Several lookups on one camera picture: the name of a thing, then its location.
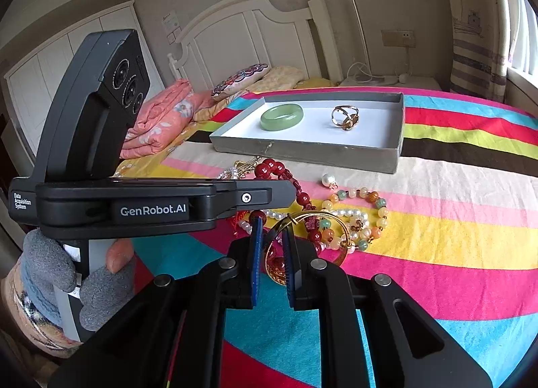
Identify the white wardrobe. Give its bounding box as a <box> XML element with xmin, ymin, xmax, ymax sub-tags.
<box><xmin>0</xmin><ymin>0</ymin><xmax>164</xmax><ymax>162</ymax></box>

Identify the striped bedsheet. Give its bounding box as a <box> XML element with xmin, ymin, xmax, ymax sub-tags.
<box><xmin>113</xmin><ymin>85</ymin><xmax>538</xmax><ymax>388</ymax></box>

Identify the red bead bracelet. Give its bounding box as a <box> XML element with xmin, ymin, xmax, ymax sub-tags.
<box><xmin>250</xmin><ymin>158</ymin><xmax>295</xmax><ymax>275</ymax></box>

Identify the gold ring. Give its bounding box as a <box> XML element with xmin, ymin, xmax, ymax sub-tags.
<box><xmin>330</xmin><ymin>105</ymin><xmax>361</xmax><ymax>131</ymax></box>

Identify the white pearl strand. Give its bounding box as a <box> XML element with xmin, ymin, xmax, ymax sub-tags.
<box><xmin>219</xmin><ymin>166</ymin><xmax>368</xmax><ymax>234</ymax></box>

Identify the yellow pillow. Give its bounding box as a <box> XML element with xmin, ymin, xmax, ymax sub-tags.
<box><xmin>248</xmin><ymin>66</ymin><xmax>307</xmax><ymax>92</ymax></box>

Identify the pink folded quilt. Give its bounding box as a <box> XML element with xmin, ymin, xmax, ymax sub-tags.
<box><xmin>120</xmin><ymin>79</ymin><xmax>211</xmax><ymax>159</ymax></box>

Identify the striped curtain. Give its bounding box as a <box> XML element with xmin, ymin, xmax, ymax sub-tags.
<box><xmin>450</xmin><ymin>0</ymin><xmax>522</xmax><ymax>99</ymax></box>

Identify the wall socket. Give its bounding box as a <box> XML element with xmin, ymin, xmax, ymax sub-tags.
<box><xmin>381</xmin><ymin>29</ymin><xmax>417</xmax><ymax>47</ymax></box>

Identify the white headboard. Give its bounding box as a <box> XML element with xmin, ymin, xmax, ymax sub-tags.
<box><xmin>168</xmin><ymin>0</ymin><xmax>343</xmax><ymax>90</ymax></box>

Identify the embroidered pillow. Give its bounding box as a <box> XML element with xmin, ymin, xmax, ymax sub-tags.
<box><xmin>210</xmin><ymin>63</ymin><xmax>272</xmax><ymax>102</ymax></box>

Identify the multicolour bead bracelet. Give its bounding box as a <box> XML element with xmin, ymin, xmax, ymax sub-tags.
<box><xmin>319</xmin><ymin>188</ymin><xmax>389</xmax><ymax>252</ymax></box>

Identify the window frame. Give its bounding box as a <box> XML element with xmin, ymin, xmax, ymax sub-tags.
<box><xmin>504</xmin><ymin>0</ymin><xmax>538</xmax><ymax>107</ymax></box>

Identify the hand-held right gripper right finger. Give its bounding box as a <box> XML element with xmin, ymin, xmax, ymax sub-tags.
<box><xmin>282</xmin><ymin>228</ymin><xmax>492</xmax><ymax>388</ymax></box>

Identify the gold bangle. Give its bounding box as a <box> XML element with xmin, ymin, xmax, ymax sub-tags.
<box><xmin>264</xmin><ymin>211</ymin><xmax>351</xmax><ymax>287</ymax></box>

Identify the grey jewelry tray box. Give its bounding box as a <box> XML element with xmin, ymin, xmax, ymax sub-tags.
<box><xmin>209</xmin><ymin>91</ymin><xmax>405</xmax><ymax>174</ymax></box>

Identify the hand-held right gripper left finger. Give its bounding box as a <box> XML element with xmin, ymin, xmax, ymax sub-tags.
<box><xmin>48</xmin><ymin>217</ymin><xmax>265</xmax><ymax>388</ymax></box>

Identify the white nightstand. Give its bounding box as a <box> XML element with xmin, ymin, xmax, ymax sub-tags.
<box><xmin>338</xmin><ymin>75</ymin><xmax>442</xmax><ymax>90</ymax></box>

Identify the white lamp pole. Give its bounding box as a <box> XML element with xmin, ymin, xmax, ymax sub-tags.
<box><xmin>350</xmin><ymin>0</ymin><xmax>373</xmax><ymax>75</ymax></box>

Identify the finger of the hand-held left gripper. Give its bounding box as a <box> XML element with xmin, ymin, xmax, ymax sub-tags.
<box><xmin>216</xmin><ymin>180</ymin><xmax>297</xmax><ymax>228</ymax></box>

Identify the person's left hand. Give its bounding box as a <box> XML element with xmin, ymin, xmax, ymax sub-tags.
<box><xmin>20</xmin><ymin>228</ymin><xmax>137</xmax><ymax>332</ymax></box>

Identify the person's left forearm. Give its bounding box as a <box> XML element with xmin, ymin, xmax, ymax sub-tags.
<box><xmin>0</xmin><ymin>262</ymin><xmax>82</xmax><ymax>357</ymax></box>

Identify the white cable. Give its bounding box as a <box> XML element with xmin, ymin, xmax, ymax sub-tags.
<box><xmin>347</xmin><ymin>62</ymin><xmax>385</xmax><ymax>82</ymax></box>

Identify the green jade bangle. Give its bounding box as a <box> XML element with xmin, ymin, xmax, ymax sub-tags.
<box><xmin>260</xmin><ymin>104</ymin><xmax>304</xmax><ymax>131</ymax></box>

